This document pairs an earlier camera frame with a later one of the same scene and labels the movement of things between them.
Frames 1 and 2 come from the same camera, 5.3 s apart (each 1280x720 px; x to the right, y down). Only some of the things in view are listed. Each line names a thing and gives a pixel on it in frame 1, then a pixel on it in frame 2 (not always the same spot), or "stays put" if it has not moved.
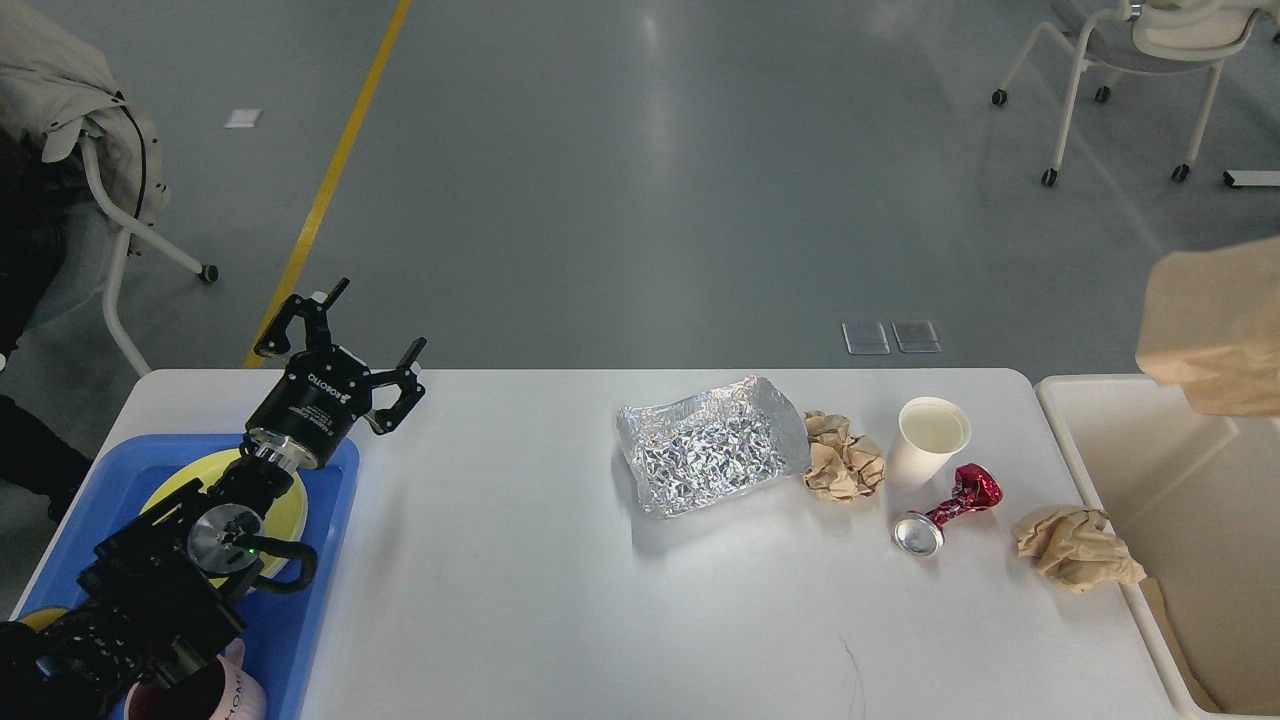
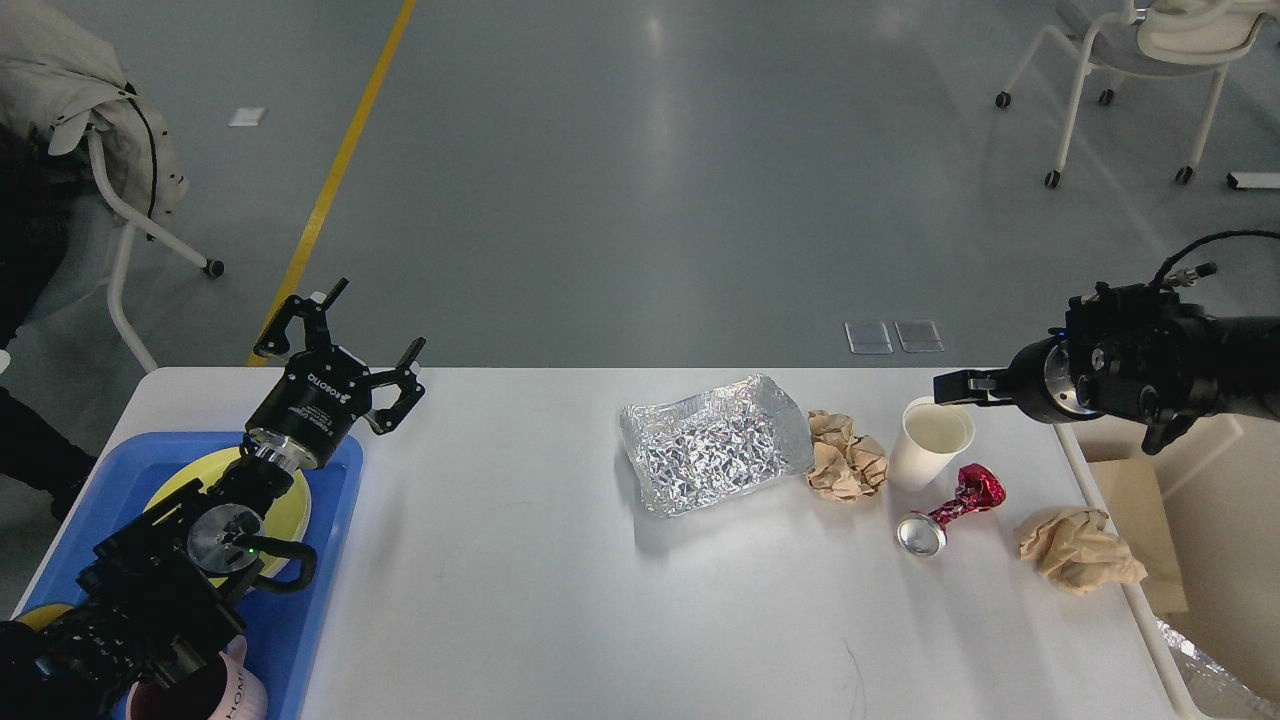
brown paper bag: x=1209 y=322 → x=1135 y=504
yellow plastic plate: x=285 y=524 stays put
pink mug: x=219 y=690 stays put
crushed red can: x=923 y=534 stays put
